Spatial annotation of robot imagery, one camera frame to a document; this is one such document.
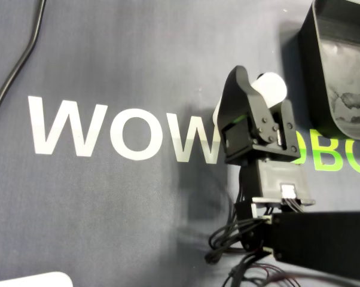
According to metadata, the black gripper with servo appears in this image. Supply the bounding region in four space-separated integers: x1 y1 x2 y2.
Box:
216 65 300 166

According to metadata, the white plastic tube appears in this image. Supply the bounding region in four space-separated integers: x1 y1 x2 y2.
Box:
212 71 288 128

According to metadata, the black plastic bin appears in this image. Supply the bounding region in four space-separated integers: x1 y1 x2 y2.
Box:
298 0 360 141

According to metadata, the dark grey printed mat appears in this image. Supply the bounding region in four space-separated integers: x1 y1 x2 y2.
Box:
0 0 360 287

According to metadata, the white desk lamp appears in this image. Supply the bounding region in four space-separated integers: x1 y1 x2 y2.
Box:
0 271 73 287

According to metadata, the black servo cable bundle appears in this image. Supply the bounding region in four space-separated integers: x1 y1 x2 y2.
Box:
205 167 302 287

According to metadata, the thick black cable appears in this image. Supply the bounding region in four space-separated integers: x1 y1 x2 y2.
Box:
0 0 47 126

